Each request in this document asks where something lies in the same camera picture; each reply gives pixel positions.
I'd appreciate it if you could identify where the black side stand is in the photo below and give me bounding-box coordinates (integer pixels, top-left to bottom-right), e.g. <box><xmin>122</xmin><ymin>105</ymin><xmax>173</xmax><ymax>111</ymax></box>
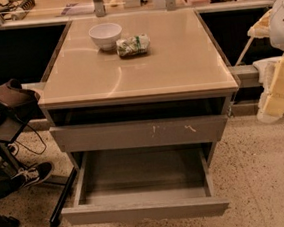
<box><xmin>0</xmin><ymin>52</ymin><xmax>83</xmax><ymax>227</ymax></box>

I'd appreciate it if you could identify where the white ceramic bowl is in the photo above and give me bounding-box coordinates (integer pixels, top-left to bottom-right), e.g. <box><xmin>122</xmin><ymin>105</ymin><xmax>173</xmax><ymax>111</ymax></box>
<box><xmin>88</xmin><ymin>23</ymin><xmax>122</xmax><ymax>51</ymax></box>

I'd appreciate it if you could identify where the green white snack bag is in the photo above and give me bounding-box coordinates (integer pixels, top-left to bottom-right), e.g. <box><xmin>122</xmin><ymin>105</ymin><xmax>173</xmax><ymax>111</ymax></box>
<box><xmin>116</xmin><ymin>34</ymin><xmax>150</xmax><ymax>57</ymax></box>

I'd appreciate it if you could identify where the grey drawer cabinet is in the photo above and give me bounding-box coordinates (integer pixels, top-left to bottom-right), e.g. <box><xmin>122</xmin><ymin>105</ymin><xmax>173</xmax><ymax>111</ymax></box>
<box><xmin>39</xmin><ymin>9</ymin><xmax>239</xmax><ymax>167</ymax></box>

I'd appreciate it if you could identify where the black sneaker upper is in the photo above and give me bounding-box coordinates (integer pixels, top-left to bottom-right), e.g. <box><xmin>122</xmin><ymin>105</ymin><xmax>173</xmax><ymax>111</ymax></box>
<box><xmin>12</xmin><ymin>162</ymin><xmax>54</xmax><ymax>188</ymax></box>

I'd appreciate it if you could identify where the grey top drawer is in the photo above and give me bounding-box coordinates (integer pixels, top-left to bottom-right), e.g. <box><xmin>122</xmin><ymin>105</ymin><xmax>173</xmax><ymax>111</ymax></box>
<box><xmin>50</xmin><ymin>115</ymin><xmax>227</xmax><ymax>153</ymax></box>

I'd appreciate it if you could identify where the grey drawer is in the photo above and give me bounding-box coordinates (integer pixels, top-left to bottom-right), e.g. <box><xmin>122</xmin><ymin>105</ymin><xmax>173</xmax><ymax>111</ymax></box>
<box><xmin>50</xmin><ymin>115</ymin><xmax>227</xmax><ymax>153</ymax></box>
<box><xmin>62</xmin><ymin>144</ymin><xmax>229</xmax><ymax>225</ymax></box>

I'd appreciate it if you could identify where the black cable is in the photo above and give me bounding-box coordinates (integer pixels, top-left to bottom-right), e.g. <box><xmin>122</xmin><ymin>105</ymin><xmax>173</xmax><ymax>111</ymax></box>
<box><xmin>12</xmin><ymin>121</ymin><xmax>49</xmax><ymax>159</ymax></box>

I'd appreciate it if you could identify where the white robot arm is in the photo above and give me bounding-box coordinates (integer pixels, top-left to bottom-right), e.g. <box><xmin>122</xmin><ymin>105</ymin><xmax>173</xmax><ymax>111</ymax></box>
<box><xmin>248</xmin><ymin>0</ymin><xmax>284</xmax><ymax>124</ymax></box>

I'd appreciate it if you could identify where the black VR headset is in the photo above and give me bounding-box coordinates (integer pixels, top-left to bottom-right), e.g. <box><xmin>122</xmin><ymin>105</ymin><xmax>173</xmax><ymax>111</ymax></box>
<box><xmin>0</xmin><ymin>75</ymin><xmax>44</xmax><ymax>123</ymax></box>

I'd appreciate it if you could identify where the white pole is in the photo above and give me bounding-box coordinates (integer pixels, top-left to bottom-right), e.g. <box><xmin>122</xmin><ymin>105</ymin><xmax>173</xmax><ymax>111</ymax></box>
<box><xmin>235</xmin><ymin>37</ymin><xmax>254</xmax><ymax>66</ymax></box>

